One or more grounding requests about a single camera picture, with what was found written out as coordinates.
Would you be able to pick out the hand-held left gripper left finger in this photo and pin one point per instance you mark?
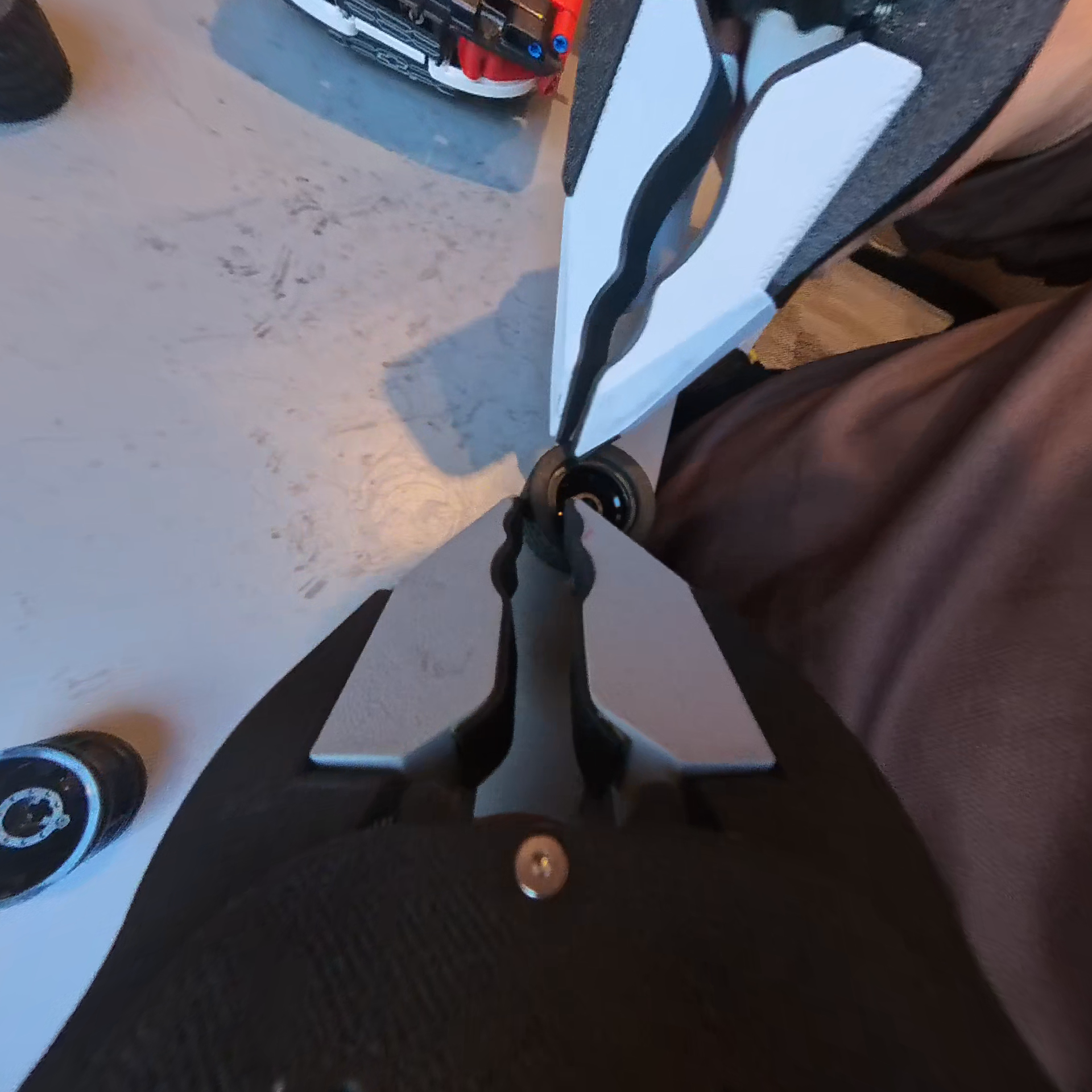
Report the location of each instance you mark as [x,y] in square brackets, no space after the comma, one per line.
[418,674]

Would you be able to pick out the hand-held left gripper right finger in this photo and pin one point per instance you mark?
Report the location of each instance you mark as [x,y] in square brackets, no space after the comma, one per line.
[674,674]

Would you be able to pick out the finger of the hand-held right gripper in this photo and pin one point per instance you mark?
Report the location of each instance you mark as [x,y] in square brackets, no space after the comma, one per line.
[606,171]
[785,213]

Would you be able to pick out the black toy wheel with tire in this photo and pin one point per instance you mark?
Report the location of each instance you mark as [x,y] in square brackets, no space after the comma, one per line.
[631,503]

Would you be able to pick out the person's right forearm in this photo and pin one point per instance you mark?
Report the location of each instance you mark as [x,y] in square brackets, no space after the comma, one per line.
[1049,102]

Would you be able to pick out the grey desk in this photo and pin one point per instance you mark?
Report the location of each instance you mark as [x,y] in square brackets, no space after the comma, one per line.
[213,384]

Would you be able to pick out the toy brick car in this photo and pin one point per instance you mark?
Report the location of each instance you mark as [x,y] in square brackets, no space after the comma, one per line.
[486,60]

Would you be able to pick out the person's brown clothed body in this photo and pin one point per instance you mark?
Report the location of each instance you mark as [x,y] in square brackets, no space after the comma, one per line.
[938,597]

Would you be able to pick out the glossy black toy wheel rim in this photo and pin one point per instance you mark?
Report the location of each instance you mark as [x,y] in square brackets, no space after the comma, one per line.
[94,793]

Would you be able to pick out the loose black rubber toy tire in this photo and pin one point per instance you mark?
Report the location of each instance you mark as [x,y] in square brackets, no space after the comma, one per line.
[30,68]

